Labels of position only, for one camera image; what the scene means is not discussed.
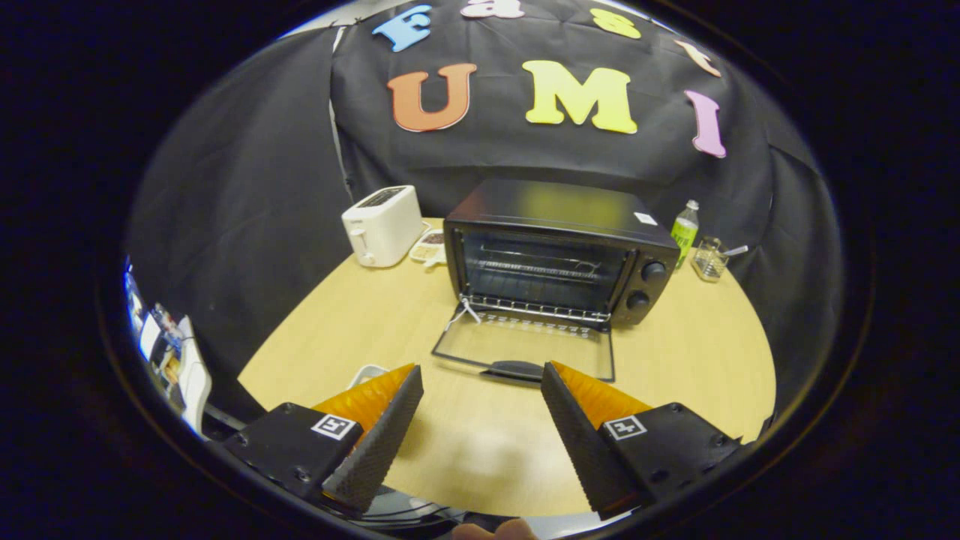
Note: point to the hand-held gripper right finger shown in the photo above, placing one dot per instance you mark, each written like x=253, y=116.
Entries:
x=585, y=450

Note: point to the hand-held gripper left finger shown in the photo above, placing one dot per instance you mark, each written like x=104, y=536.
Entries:
x=379, y=450

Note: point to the black toaster oven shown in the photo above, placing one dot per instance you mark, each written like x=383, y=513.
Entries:
x=555, y=210

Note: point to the small white dish with food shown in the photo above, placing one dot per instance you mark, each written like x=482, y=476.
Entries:
x=429, y=247

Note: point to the white toaster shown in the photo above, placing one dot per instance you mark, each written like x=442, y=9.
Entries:
x=386, y=229

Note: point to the white plate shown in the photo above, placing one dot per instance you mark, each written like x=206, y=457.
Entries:
x=366, y=373

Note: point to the white chair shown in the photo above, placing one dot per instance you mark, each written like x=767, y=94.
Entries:
x=196, y=379

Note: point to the clear glass cup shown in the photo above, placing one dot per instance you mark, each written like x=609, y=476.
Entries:
x=709, y=262

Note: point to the green drink bottle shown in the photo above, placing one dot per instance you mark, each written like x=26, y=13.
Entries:
x=684, y=232

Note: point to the metal spoon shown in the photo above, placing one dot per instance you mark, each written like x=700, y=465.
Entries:
x=736, y=250

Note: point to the black backdrop cloth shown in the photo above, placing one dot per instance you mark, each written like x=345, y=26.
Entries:
x=247, y=187

